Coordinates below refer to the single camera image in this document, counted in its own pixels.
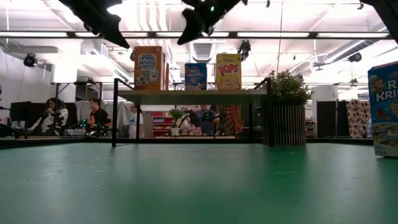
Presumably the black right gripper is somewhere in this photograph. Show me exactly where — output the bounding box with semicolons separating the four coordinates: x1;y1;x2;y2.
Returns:
177;0;242;45

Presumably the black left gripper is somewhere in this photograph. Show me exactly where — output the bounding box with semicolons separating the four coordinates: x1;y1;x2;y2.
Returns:
58;0;131;50

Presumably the blue Rice Krispies cereal box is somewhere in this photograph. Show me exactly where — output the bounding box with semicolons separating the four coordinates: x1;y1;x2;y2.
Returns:
184;62;208;91
367;60;398;159

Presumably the orange Mini Wheats cereal box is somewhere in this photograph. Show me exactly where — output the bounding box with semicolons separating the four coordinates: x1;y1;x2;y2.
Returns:
134;45;170;91

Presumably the yellow Corn Pops cereal box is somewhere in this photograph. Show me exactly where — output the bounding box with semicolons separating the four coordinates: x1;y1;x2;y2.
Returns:
215;53;243;91

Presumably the wooden shelf with black legs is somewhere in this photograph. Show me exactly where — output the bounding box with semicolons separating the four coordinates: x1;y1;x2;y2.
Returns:
111;77;276;147

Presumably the red storage shelf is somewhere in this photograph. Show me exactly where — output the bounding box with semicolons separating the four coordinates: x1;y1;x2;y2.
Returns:
151;111;175;138

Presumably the person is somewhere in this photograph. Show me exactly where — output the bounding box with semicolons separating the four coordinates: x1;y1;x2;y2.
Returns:
194;105;220;136
126;105;146;139
29;97;70;136
86;98;113;138

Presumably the small plant in white pot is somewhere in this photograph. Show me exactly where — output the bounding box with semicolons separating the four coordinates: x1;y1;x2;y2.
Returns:
169;108;185;137

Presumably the orange patterned cloth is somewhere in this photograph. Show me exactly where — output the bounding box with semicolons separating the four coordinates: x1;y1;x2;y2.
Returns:
217;105;245;134

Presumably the black computer monitor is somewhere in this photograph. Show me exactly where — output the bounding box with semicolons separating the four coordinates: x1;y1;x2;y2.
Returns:
9;101;47;128

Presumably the flowering plant in ribbed pot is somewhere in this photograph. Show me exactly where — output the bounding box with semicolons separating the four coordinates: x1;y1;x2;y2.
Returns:
260;70;312;146

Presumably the green table mat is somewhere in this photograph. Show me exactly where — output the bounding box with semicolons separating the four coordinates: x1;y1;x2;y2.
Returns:
0;142;398;224

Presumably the black partition panel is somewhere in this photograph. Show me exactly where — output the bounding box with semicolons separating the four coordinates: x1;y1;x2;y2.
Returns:
316;100;346;138

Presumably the floral patterned curtain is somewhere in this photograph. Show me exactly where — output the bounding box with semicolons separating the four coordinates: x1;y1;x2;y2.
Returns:
345;98;373;139

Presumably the black metal rig frame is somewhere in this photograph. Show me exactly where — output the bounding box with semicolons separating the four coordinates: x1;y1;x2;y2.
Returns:
0;30;398;149

